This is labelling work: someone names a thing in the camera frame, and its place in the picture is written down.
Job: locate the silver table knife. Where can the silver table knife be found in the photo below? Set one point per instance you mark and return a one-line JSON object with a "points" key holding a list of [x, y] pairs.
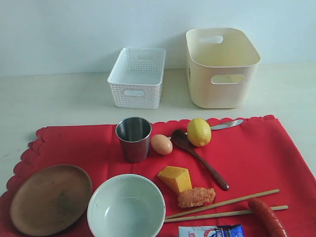
{"points": [[227, 124]]}

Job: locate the wooden chopstick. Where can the wooden chopstick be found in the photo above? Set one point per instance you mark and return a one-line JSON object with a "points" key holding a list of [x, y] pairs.
{"points": [[223, 203], [208, 216]]}

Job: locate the stainless steel cup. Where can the stainless steel cup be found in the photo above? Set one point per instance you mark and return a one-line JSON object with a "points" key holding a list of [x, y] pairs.
{"points": [[134, 137]]}

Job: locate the fried chicken nugget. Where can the fried chicken nugget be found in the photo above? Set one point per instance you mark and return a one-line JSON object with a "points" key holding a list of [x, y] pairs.
{"points": [[196, 197]]}

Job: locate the white perforated plastic basket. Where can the white perforated plastic basket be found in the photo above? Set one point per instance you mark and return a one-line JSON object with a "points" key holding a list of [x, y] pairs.
{"points": [[137, 77]]}

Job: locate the blue white snack packet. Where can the blue white snack packet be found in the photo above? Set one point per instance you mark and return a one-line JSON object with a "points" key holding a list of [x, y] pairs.
{"points": [[211, 231]]}

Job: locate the yellow lemon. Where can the yellow lemon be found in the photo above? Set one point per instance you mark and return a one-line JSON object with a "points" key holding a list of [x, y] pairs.
{"points": [[199, 132]]}

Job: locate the orange cheese wedge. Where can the orange cheese wedge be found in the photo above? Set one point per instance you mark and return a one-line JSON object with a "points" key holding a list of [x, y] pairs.
{"points": [[176, 178]]}

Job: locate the brown oval plate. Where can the brown oval plate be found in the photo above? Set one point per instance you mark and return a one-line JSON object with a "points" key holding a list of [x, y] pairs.
{"points": [[51, 200]]}

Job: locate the cream plastic bin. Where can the cream plastic bin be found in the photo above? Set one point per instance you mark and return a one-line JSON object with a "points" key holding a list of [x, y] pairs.
{"points": [[220, 64]]}

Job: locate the upper wooden chopstick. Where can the upper wooden chopstick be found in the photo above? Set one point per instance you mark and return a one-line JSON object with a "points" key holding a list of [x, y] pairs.
{"points": [[223, 203]]}

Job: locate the dark wooden spoon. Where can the dark wooden spoon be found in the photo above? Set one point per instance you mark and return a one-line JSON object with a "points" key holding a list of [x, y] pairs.
{"points": [[179, 138]]}

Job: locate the brown egg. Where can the brown egg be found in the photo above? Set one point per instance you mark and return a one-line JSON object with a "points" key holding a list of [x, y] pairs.
{"points": [[161, 144]]}

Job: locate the red scalloped cloth mat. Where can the red scalloped cloth mat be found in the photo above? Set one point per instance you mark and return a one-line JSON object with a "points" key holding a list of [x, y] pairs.
{"points": [[255, 156]]}

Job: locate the pale green bowl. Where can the pale green bowl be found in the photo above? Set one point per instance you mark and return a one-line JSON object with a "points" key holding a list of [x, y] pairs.
{"points": [[127, 205]]}

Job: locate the lower wooden chopstick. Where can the lower wooden chopstick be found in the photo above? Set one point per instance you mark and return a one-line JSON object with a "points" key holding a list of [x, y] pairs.
{"points": [[208, 216]]}

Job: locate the red sausage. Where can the red sausage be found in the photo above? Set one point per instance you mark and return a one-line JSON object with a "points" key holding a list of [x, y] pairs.
{"points": [[267, 217]]}

